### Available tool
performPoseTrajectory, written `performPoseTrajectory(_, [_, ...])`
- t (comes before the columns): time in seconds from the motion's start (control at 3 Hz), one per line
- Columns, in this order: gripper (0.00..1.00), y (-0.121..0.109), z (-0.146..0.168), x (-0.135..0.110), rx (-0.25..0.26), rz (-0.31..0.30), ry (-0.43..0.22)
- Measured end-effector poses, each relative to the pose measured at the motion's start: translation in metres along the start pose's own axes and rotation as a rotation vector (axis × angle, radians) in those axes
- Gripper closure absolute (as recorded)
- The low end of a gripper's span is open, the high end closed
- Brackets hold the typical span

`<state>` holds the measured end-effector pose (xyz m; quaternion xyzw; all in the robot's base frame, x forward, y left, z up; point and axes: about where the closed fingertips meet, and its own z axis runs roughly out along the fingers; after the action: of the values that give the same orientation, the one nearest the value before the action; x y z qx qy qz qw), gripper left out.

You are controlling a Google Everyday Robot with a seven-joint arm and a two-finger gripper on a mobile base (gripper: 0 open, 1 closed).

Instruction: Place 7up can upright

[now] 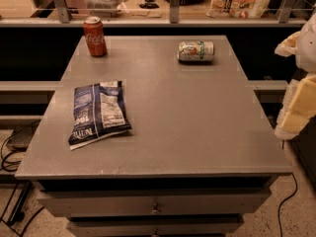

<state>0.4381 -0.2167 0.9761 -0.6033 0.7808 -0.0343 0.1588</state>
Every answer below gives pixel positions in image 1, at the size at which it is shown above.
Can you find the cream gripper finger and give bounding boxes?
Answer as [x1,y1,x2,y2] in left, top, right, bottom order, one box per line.
[275,32,300,57]
[275,74,316,140]

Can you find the silver green 7up can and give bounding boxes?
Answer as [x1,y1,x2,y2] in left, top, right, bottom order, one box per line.
[178,40,215,62]

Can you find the red coca-cola can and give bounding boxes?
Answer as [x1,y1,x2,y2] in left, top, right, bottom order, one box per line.
[83,16,107,57]

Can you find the colourful snack bag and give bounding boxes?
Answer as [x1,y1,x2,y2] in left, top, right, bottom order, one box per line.
[206,0,271,19]

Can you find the grey upper drawer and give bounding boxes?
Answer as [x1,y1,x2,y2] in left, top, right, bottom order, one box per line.
[38,189,271,217]

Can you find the grey drawer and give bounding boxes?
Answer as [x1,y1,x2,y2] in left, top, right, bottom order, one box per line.
[38,189,271,217]
[67,217,243,237]

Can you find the clear plastic container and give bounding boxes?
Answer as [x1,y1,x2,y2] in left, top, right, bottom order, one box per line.
[84,0,123,18]

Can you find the blue white chip bag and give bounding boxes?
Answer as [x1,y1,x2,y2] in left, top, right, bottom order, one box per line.
[68,81,131,150]

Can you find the grey metal railing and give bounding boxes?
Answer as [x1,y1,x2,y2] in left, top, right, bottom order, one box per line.
[0,0,315,27]

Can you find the grey lower drawer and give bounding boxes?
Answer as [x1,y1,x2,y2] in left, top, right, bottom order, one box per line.
[67,217,243,237]

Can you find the dark power adapter box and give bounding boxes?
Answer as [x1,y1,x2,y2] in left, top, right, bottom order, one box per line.
[6,125,37,151]

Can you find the black cable right floor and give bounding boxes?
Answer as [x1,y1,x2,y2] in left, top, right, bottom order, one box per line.
[276,173,299,237]

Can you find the black cables left floor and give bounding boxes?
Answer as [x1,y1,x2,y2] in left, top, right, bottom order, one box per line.
[0,120,45,237]

